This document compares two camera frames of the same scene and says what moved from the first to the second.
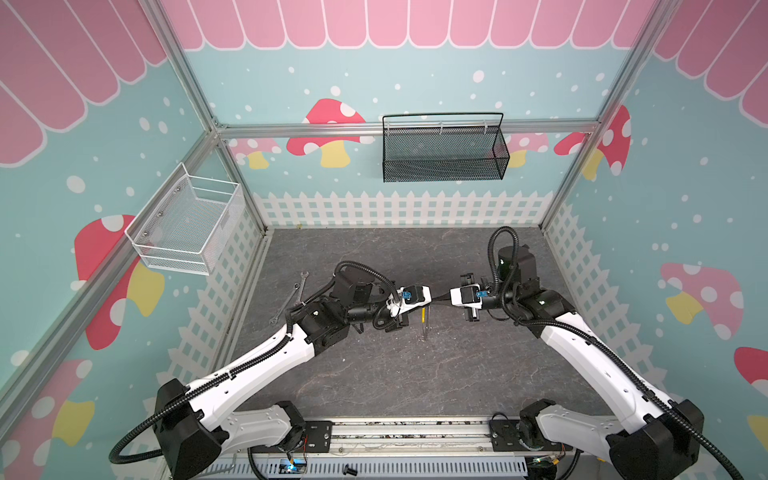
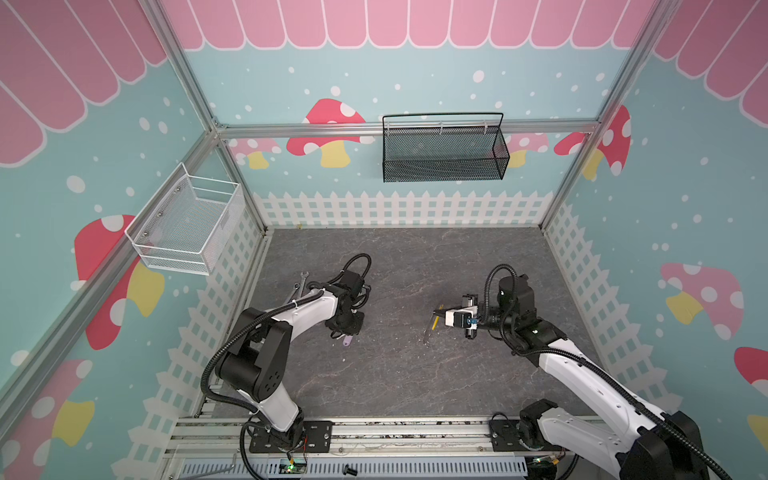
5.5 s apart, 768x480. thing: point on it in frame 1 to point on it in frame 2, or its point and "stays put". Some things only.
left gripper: (397, 324) to (353, 329)
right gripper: (470, 306) to (452, 309)
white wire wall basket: (187, 225) stays put
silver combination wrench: (273, 320) stays put
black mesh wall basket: (423, 147) stays put
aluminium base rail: (375, 436) stays put
